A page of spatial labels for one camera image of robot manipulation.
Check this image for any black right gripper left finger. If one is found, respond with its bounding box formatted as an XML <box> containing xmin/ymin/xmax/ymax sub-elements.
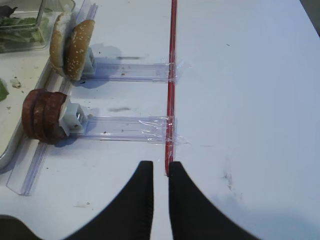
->
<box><xmin>0</xmin><ymin>160</ymin><xmax>154</xmax><ymax>240</ymax></box>

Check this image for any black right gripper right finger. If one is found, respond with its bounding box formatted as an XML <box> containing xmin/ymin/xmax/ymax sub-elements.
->
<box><xmin>168</xmin><ymin>161</ymin><xmax>320</xmax><ymax>240</ymax></box>

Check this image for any stack of sausage slices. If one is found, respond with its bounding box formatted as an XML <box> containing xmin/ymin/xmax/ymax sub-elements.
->
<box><xmin>21</xmin><ymin>88</ymin><xmax>67</xmax><ymax>145</ymax></box>

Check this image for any green lettuce in box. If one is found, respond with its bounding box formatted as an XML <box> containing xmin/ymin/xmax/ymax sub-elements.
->
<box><xmin>0</xmin><ymin>17</ymin><xmax>50</xmax><ymax>53</ymax></box>

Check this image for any clear plastic lettuce box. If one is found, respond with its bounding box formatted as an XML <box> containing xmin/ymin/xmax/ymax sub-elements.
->
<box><xmin>0</xmin><ymin>0</ymin><xmax>76</xmax><ymax>53</ymax></box>

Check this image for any white lower pusher block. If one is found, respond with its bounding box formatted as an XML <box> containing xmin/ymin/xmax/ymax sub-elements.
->
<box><xmin>58</xmin><ymin>99</ymin><xmax>88</xmax><ymax>137</ymax></box>

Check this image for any white pusher block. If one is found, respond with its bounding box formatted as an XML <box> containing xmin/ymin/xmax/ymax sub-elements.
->
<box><xmin>58</xmin><ymin>99</ymin><xmax>88</xmax><ymax>137</ymax></box>
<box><xmin>82</xmin><ymin>47</ymin><xmax>97</xmax><ymax>76</ymax></box>

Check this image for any red plastic strip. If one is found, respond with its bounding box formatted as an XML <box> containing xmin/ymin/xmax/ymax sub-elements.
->
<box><xmin>164</xmin><ymin>0</ymin><xmax>178</xmax><ymax>176</ymax></box>

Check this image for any white upper pusher block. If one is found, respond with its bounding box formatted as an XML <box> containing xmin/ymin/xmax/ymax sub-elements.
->
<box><xmin>82</xmin><ymin>47</ymin><xmax>97</xmax><ymax>76</ymax></box>

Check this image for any white metal tray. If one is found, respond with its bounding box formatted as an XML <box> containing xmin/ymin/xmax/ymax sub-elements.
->
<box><xmin>0</xmin><ymin>59</ymin><xmax>64</xmax><ymax>169</ymax></box>

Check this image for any sesame bun half outer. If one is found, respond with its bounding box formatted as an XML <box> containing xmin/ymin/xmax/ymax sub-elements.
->
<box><xmin>65</xmin><ymin>19</ymin><xmax>95</xmax><ymax>81</ymax></box>

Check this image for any sesame bun half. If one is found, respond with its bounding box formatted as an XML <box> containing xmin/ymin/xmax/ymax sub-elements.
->
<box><xmin>65</xmin><ymin>19</ymin><xmax>95</xmax><ymax>81</ymax></box>
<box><xmin>49</xmin><ymin>12</ymin><xmax>72</xmax><ymax>77</ymax></box>

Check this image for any sesame bun half inner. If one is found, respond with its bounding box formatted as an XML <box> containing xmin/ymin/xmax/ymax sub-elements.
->
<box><xmin>49</xmin><ymin>12</ymin><xmax>72</xmax><ymax>77</ymax></box>

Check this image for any clear lower right rail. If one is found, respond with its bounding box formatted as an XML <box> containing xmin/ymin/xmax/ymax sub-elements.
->
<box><xmin>69</xmin><ymin>116</ymin><xmax>189</xmax><ymax>145</ymax></box>

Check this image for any clear long right rail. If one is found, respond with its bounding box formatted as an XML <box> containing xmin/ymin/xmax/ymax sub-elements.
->
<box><xmin>6</xmin><ymin>0</ymin><xmax>98</xmax><ymax>196</ymax></box>

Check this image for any clear upper right rail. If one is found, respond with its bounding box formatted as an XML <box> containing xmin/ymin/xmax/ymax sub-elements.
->
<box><xmin>80</xmin><ymin>61</ymin><xmax>191</xmax><ymax>83</ymax></box>

